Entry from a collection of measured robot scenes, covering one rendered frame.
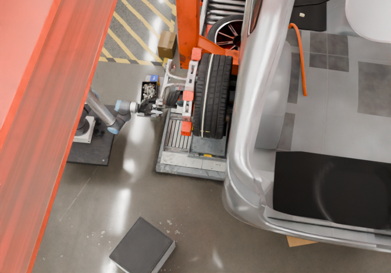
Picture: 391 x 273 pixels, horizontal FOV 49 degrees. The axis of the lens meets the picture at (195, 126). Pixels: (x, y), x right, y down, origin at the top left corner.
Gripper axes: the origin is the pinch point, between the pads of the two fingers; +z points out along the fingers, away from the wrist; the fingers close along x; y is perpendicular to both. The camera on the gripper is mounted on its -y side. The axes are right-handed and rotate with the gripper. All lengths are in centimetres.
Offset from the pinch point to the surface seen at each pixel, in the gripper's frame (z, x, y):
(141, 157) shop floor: -24, 8, 83
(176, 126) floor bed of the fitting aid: 3, -27, 77
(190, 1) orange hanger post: 14, -63, -55
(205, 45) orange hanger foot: 25, -69, 2
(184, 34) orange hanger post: 8, -63, -17
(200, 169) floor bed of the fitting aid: 33, 12, 82
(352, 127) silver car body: 142, 2, -14
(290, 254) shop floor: 120, 78, 83
